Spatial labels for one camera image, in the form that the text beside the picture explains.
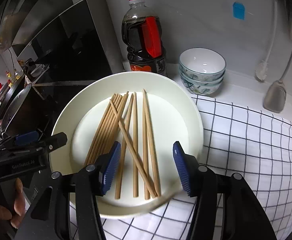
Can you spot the top floral ceramic bowl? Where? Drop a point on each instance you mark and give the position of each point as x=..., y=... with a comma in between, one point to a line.
x=202, y=64

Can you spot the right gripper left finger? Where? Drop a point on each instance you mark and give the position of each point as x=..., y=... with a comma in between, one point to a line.
x=109, y=167

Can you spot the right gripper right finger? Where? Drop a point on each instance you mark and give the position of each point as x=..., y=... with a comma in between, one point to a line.
x=184, y=164

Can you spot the lone wooden chopstick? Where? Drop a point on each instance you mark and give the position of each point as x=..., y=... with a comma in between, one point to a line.
x=134, y=155

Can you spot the middle floral ceramic bowl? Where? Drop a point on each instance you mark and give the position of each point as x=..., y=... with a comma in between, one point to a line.
x=203, y=83

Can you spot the metal spatula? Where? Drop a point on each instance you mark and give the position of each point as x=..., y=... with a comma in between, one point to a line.
x=275, y=98

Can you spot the cream round plastic basin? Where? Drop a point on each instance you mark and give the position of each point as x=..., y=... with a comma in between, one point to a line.
x=174, y=117

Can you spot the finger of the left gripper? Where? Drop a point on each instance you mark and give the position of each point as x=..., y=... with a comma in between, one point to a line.
x=27, y=138
x=52, y=143

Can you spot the black stove and pan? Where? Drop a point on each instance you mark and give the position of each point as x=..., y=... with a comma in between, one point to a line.
x=49, y=51

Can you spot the blue wall sticker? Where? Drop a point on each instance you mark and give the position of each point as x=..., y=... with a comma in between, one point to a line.
x=238, y=11

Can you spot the bottom floral ceramic bowl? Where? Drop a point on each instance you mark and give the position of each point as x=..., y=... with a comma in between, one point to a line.
x=200, y=89

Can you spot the dark soy sauce bottle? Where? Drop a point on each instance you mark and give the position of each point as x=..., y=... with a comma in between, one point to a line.
x=141, y=32

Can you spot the white black checkered cloth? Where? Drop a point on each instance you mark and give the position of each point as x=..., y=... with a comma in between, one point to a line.
x=239, y=139

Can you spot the floral ceramic bowl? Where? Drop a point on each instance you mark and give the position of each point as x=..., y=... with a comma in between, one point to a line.
x=200, y=89
x=202, y=64
x=203, y=83

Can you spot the person's left hand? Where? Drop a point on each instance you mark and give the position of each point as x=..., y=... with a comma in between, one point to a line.
x=19, y=207

